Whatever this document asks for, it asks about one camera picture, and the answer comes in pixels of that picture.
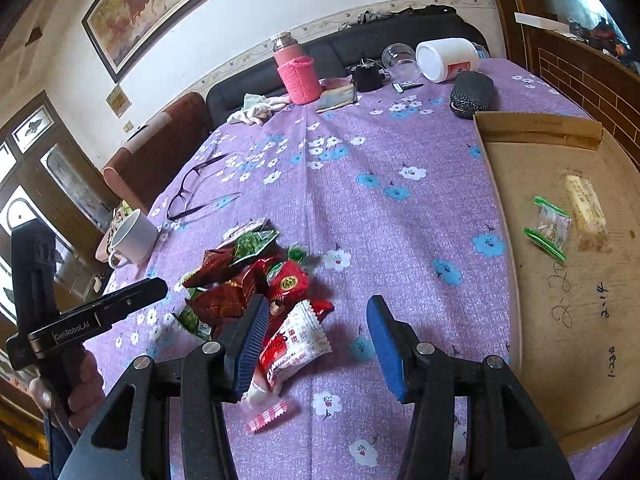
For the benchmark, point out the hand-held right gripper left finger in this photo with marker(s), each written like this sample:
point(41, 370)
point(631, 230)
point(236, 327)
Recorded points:
point(250, 347)

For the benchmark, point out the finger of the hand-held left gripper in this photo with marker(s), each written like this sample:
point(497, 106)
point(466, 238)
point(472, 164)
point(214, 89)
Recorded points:
point(135, 297)

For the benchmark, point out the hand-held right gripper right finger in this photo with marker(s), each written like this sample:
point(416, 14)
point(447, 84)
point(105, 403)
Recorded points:
point(385, 352)

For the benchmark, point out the white red snack packet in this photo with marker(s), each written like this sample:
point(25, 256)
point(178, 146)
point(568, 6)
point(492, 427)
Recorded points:
point(295, 345)

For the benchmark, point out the pile of snack packets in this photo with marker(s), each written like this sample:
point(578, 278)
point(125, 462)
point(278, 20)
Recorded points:
point(220, 300)

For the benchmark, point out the pink snack packet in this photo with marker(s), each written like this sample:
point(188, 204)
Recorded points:
point(265, 412)

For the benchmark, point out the cardboard box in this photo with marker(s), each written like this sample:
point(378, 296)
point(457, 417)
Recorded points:
point(540, 310)

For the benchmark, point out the person's left hand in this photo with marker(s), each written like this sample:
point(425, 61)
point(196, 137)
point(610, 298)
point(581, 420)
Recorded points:
point(90, 380)

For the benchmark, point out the white mug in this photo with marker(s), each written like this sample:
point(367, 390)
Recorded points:
point(137, 240)

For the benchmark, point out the wooden glass-pane door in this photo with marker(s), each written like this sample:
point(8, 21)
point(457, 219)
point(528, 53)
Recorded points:
point(30, 170)

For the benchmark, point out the dark-framed eyeglasses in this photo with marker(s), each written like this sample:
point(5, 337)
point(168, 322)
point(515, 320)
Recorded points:
point(189, 175)

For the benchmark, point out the brown armchair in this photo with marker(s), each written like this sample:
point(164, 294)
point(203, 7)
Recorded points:
point(165, 150)

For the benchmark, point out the green-edged clear candy packet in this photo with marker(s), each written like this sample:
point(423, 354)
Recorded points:
point(550, 227)

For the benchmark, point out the white crumpled cloth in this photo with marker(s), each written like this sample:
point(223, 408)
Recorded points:
point(257, 110)

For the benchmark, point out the yellow cracker bar packet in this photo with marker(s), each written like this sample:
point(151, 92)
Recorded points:
point(587, 210)

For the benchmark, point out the grey flat pouch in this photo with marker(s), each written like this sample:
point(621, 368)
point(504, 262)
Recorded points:
point(335, 100)

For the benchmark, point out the small silver black tool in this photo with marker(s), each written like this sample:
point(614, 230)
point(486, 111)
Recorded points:
point(406, 87)

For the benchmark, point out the pink thermos bottle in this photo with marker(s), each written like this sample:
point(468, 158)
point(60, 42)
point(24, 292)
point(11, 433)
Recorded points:
point(297, 80)

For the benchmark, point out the black glasses case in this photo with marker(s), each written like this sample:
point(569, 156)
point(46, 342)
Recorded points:
point(472, 92)

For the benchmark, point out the framed horse painting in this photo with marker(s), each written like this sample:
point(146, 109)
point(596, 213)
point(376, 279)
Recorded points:
point(150, 5)

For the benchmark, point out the clear glass jar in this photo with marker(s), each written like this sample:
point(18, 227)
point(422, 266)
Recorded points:
point(400, 60)

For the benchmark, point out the white plastic jar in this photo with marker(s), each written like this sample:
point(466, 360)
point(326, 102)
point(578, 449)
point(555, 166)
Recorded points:
point(445, 57)

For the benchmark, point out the black sofa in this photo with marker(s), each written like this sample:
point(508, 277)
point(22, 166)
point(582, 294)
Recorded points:
point(340, 45)

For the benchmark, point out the wooden brick-pattern counter partition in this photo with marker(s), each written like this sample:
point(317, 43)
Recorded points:
point(575, 75)

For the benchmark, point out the black bag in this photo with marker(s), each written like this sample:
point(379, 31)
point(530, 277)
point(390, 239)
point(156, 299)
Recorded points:
point(435, 10)

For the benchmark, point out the long white box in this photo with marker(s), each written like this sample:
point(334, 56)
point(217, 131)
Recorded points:
point(540, 20)

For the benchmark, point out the clutter of small counter items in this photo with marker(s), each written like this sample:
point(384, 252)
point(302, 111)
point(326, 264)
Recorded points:
point(605, 35)

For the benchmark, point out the yellow wall plaque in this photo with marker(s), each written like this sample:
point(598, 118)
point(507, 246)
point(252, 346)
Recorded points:
point(118, 101)

